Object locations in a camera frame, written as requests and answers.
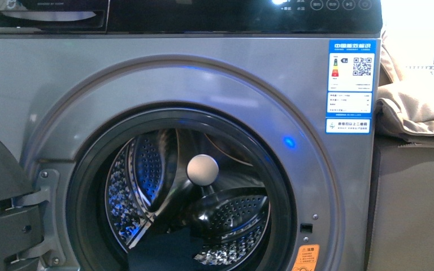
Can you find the grey front-load washing machine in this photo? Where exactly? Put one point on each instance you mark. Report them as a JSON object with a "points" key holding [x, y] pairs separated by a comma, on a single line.
{"points": [[138, 118]]}

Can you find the dark washing machine door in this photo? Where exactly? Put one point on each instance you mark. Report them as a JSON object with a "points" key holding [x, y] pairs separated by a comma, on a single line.
{"points": [[20, 227]]}

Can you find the dark garment in drum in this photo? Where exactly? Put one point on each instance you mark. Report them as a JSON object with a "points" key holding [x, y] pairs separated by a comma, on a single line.
{"points": [[169, 251]]}

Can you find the blue energy label sticker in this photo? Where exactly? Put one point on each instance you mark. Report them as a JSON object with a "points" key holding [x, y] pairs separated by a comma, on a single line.
{"points": [[350, 89]]}

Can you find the orange warning sticker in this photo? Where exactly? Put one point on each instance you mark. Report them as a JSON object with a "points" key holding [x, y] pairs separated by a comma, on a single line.
{"points": [[307, 257]]}

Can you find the beige fabric cover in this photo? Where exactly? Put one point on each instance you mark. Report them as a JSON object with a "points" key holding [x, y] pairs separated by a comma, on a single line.
{"points": [[404, 103]]}

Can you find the grey cabinet beside washer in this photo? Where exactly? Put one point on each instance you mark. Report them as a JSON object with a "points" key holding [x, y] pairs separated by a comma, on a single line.
{"points": [[400, 229]]}

